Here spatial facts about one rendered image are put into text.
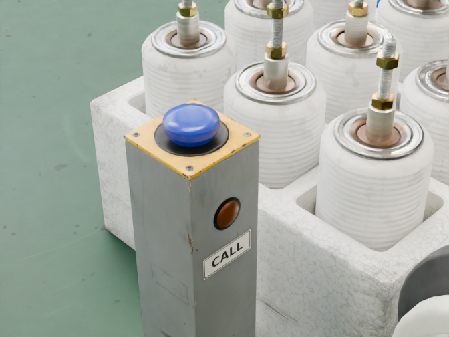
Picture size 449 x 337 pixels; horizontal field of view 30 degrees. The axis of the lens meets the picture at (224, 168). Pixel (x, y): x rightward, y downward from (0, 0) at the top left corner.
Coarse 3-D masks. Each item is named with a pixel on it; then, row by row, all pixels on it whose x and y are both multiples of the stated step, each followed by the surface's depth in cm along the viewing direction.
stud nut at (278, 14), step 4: (272, 4) 73; (284, 4) 73; (268, 8) 73; (272, 8) 72; (284, 8) 72; (288, 8) 73; (268, 12) 73; (272, 12) 72; (276, 12) 72; (280, 12) 72; (284, 12) 72; (288, 12) 73; (272, 16) 72; (276, 16) 72; (280, 16) 72; (284, 16) 72
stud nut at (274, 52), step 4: (268, 44) 75; (284, 44) 75; (268, 48) 75; (272, 48) 74; (276, 48) 74; (280, 48) 74; (284, 48) 75; (268, 52) 75; (272, 52) 75; (276, 52) 74; (280, 52) 74; (284, 52) 75; (272, 56) 75; (276, 56) 75; (280, 56) 75
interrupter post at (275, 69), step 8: (264, 56) 76; (288, 56) 76; (264, 64) 76; (272, 64) 75; (280, 64) 75; (264, 72) 76; (272, 72) 76; (280, 72) 76; (264, 80) 77; (272, 80) 76; (280, 80) 76; (272, 88) 77; (280, 88) 77
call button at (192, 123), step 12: (180, 108) 60; (192, 108) 60; (204, 108) 60; (168, 120) 58; (180, 120) 58; (192, 120) 58; (204, 120) 58; (216, 120) 58; (168, 132) 58; (180, 132) 57; (192, 132) 57; (204, 132) 58; (216, 132) 59; (180, 144) 58; (192, 144) 58
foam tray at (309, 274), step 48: (144, 96) 91; (96, 144) 92; (288, 192) 76; (432, 192) 76; (288, 240) 73; (336, 240) 71; (432, 240) 71; (288, 288) 77; (336, 288) 71; (384, 288) 67; (288, 336) 80; (336, 336) 74; (384, 336) 70
